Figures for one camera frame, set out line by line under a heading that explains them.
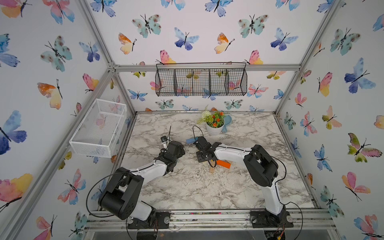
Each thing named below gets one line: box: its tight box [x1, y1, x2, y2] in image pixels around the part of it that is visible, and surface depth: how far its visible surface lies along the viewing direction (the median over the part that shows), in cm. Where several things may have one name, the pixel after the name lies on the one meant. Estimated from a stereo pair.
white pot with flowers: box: [202, 111, 226, 137], surface depth 99 cm
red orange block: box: [216, 160, 232, 169], surface depth 94 cm
